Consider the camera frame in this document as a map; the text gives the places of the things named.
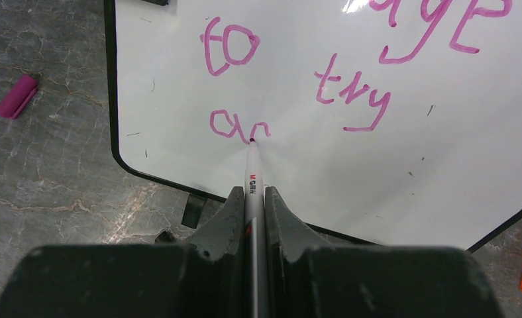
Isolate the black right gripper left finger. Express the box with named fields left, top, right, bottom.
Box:
left=0, top=187, right=244, bottom=317

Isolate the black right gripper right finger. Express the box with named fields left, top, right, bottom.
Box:
left=265, top=187, right=503, bottom=317

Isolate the purple whiteboard marker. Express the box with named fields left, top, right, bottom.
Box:
left=244, top=137, right=270, bottom=317

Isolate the white whiteboard black frame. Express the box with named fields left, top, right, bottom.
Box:
left=103, top=1, right=522, bottom=250

